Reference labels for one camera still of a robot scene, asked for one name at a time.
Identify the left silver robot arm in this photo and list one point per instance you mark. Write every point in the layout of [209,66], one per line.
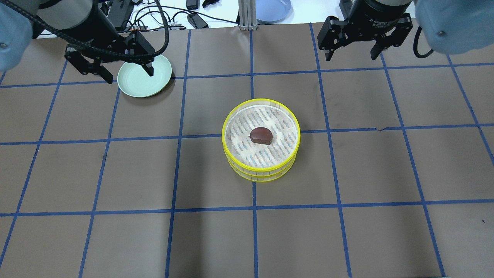
[21,20]

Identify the black power adapter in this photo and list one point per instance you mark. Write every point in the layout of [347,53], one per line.
[197,22]

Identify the light green plate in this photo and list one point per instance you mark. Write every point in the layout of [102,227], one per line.
[135,82]

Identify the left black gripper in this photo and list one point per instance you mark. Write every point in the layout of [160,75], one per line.
[93,35]

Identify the blue plate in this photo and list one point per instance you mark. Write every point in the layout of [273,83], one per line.
[272,11]

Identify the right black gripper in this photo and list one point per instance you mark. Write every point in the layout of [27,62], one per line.
[376,15]

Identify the aluminium frame post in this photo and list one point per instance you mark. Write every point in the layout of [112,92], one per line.
[247,15]

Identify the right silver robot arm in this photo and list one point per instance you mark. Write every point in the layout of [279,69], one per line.
[444,26]

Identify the brown steamed bun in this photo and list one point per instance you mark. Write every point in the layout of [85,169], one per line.
[261,135]

